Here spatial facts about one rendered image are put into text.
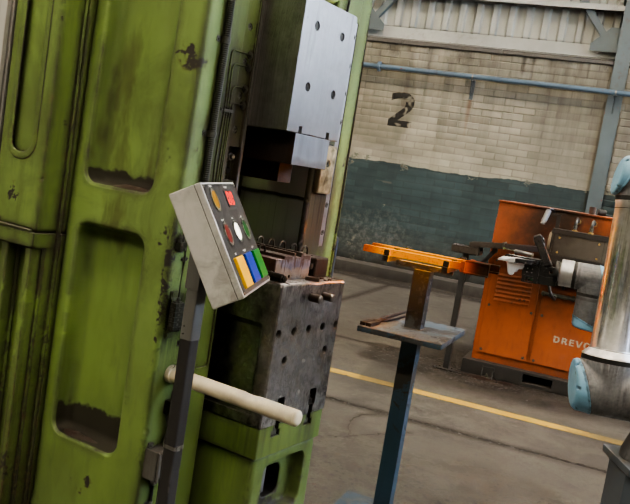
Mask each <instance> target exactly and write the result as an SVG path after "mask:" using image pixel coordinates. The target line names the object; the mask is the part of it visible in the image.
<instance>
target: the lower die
mask: <svg viewBox="0 0 630 504"><path fill-rule="evenodd" d="M260 253H261V256H262V258H263V261H264V263H265V266H266V269H267V270H268V271H273V272H277V273H281V274H284V275H285V276H287V280H291V279H305V277H306V275H307V276H308V273H309V267H310V261H311V255H309V254H304V253H302V252H300V253H302V256H301V257H296V253H294V252H290V251H286V250H281V249H277V248H273V247H268V246H266V252H265V253H264V246H263V245H262V246H261V248H260ZM288 275H290V277H289V278H288Z"/></svg>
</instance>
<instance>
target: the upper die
mask: <svg viewBox="0 0 630 504"><path fill-rule="evenodd" d="M329 142H330V140H326V139H322V138H317V137H312V136H308V135H303V134H299V133H293V132H286V131H279V130H272V129H264V128H257V127H250V126H247V130H246V137H245V144H244V150H243V157H248V158H254V159H260V160H266V161H272V162H278V163H285V164H291V165H297V166H303V167H310V168H316V169H323V170H325V167H326V160H327V154H328V148H329Z"/></svg>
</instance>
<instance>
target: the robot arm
mask: <svg viewBox="0 0 630 504"><path fill-rule="evenodd" d="M610 192H611V194H613V195H616V197H615V209H614V215H613V220H612V226H611V231H610V237H609V243H608V248H607V254H606V259H605V265H604V266H601V265H600V266H599V265H593V264H588V263H582V262H575V261H571V260H565V259H563V260H562V263H561V262H560V261H557V262H556V266H555V267H553V266H552V262H551V259H550V256H549V254H548V251H547V248H546V245H545V239H544V237H543V236H542V235H541V234H538V235H535V236H534V237H533V238H534V239H533V240H534V243H535V246H537V249H538V251H539V254H540V257H541V259H538V258H533V257H524V256H518V255H513V254H506V255H503V256H502V257H499V258H498V260H502V261H506V262H507V271H508V274H509V275H513V274H514V272H517V270H518V269H522V274H521V275H522V278H521V281H523V282H528V283H533V284H542V285H547V286H553V287H555V286H556V282H557V281H558V286H564V287H569V288H574V289H577V295H576V300H575V305H574V310H573V314H572V325H573V326H574V327H576V328H579V329H582V330H585V331H588V332H592V338H591V343H590V346H588V347H587V348H585V349H584V350H582V353H581V358H574V359H573V360H572V362H571V365H570V369H569V375H568V398H569V403H570V405H571V407H572V408H573V409H574V410H577V411H581V412H584V413H587V414H592V415H597V416H603V417H608V418H613V419H618V420H623V421H629V422H630V156H626V157H624V158H623V159H622V160H621V161H620V163H619V164H618V166H617V168H616V171H615V173H614V176H613V179H612V183H611V189H610ZM549 266H550V267H549ZM546 267H548V268H546ZM552 271H553V273H552V274H551V273H550V272H552ZM525 280H528V281H525ZM529 281H533V282H529ZM619 455H620V457H621V458H623V459H624V460H625V461H627V462H629V463H630V433H629V434H628V436H627V437H626V439H625V440H624V442H623V443H622V445H621V447H620V451H619Z"/></svg>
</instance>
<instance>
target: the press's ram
mask: <svg viewBox="0 0 630 504"><path fill-rule="evenodd" d="M356 23H357V17H356V16H354V15H352V14H350V13H348V12H346V11H344V10H342V9H340V8H338V7H336V6H334V5H332V4H330V3H328V2H327V1H325V0H266V3H265V10H264V16H263V23H262V30H261V37H260V43H259V50H258V57H257V63H256V70H255V77H254V83H253V90H252V97H251V104H250V110H249V117H248V124H247V126H250V127H257V128H264V129H272V130H279V131H286V132H293V133H299V134H303V135H308V136H312V137H317V138H322V139H326V140H330V141H334V142H337V140H338V134H339V128H340V122H341V116H342V110H343V103H344V97H345V91H346V85H347V79H348V72H349V66H350V60H351V54H352V48H353V41H354V35H355V29H356Z"/></svg>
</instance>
